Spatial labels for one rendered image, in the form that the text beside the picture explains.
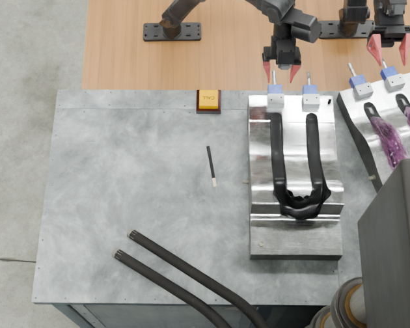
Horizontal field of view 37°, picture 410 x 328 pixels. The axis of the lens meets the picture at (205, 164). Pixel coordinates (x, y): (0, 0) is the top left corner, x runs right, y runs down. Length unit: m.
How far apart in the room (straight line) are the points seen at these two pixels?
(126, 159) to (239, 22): 0.64
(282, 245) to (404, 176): 1.17
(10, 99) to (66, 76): 0.28
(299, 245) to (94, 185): 0.65
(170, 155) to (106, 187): 0.22
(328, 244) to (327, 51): 0.70
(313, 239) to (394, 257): 1.15
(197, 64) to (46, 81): 1.17
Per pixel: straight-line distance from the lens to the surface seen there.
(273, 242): 1.78
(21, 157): 2.93
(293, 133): 1.88
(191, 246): 1.83
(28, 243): 2.78
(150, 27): 2.18
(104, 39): 2.18
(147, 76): 2.08
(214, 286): 1.70
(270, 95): 1.90
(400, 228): 0.63
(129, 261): 1.79
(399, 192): 0.64
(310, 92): 1.94
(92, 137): 1.99
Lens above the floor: 2.56
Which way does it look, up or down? 66 degrees down
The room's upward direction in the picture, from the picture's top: 1 degrees counter-clockwise
